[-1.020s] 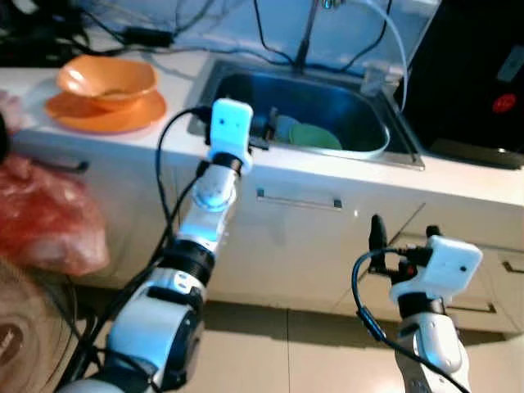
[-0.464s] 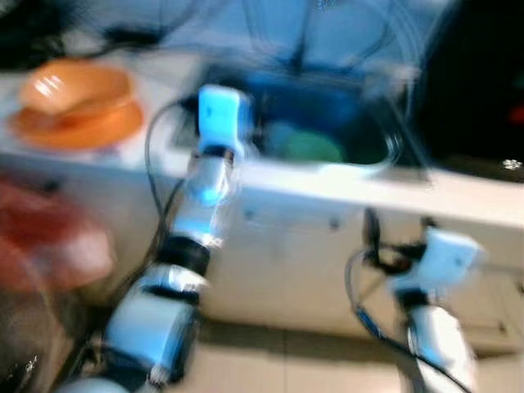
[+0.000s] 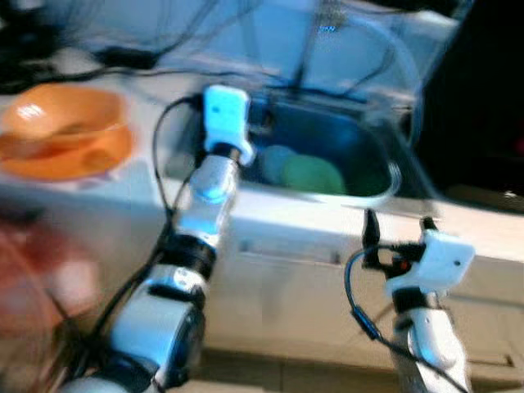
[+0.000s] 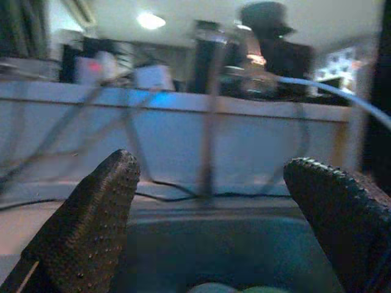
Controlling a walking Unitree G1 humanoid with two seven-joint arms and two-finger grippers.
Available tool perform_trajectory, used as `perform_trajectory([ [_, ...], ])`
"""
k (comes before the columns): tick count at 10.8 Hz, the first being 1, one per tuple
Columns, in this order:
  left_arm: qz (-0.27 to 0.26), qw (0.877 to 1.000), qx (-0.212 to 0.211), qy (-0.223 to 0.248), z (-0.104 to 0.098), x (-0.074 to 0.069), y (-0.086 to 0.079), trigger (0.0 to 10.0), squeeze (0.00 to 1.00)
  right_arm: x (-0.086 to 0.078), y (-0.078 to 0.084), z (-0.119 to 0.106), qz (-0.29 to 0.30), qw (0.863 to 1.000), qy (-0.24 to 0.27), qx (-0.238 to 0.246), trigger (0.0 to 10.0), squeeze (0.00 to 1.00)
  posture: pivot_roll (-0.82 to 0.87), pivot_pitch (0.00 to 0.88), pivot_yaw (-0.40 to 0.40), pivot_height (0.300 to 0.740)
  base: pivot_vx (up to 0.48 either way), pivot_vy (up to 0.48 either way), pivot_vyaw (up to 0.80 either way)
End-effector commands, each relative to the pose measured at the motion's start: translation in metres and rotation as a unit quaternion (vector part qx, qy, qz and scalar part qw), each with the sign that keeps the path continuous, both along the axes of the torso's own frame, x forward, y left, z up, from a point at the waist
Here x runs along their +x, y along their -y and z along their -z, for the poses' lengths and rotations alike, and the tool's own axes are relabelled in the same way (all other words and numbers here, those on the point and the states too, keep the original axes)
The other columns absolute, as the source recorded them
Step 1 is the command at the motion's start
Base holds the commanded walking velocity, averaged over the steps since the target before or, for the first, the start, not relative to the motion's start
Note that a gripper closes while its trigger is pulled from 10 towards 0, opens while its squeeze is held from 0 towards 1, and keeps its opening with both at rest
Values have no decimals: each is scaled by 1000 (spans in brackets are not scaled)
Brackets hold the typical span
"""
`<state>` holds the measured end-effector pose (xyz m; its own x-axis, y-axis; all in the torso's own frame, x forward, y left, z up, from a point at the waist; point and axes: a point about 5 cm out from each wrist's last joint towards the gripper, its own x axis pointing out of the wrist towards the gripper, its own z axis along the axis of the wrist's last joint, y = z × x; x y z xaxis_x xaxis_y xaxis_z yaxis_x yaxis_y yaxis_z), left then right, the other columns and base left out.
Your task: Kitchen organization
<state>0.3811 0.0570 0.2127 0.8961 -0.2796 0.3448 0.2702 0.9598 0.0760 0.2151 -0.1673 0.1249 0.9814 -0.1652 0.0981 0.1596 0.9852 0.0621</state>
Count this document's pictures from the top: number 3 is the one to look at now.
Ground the orange bowl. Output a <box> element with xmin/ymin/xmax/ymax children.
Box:
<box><xmin>0</xmin><ymin>84</ymin><xmax>129</xmax><ymax>158</ymax></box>

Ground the steel kitchen sink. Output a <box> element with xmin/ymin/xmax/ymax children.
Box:
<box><xmin>162</xmin><ymin>88</ymin><xmax>428</xmax><ymax>207</ymax></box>

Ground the white kitchen cabinet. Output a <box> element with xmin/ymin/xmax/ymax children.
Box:
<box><xmin>0</xmin><ymin>196</ymin><xmax>524</xmax><ymax>369</ymax></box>

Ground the grey bowl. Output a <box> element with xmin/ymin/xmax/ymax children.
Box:
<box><xmin>259</xmin><ymin>145</ymin><xmax>297</xmax><ymax>187</ymax></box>

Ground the green plate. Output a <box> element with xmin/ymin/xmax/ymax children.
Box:
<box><xmin>281</xmin><ymin>154</ymin><xmax>348</xmax><ymax>197</ymax></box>

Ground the chrome faucet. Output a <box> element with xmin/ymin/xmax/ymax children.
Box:
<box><xmin>315</xmin><ymin>0</ymin><xmax>346</xmax><ymax>38</ymax></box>

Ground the black appliance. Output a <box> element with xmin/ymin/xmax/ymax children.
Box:
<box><xmin>416</xmin><ymin>0</ymin><xmax>524</xmax><ymax>210</ymax></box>

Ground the black power adapter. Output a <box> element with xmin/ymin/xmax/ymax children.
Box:
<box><xmin>93</xmin><ymin>47</ymin><xmax>158</xmax><ymax>72</ymax></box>

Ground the orange plate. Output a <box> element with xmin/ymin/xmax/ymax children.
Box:
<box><xmin>0</xmin><ymin>123</ymin><xmax>136</xmax><ymax>183</ymax></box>

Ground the black charger box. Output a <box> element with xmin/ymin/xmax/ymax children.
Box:
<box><xmin>0</xmin><ymin>16</ymin><xmax>60</xmax><ymax>70</ymax></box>

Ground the red plastic bag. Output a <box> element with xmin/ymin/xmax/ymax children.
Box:
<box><xmin>0</xmin><ymin>209</ymin><xmax>103</xmax><ymax>337</ymax></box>

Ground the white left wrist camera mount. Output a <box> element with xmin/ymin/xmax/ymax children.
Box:
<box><xmin>201</xmin><ymin>84</ymin><xmax>254</xmax><ymax>162</ymax></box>

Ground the metal drawer handle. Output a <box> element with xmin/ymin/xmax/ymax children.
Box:
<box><xmin>236</xmin><ymin>240</ymin><xmax>342</xmax><ymax>266</ymax></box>

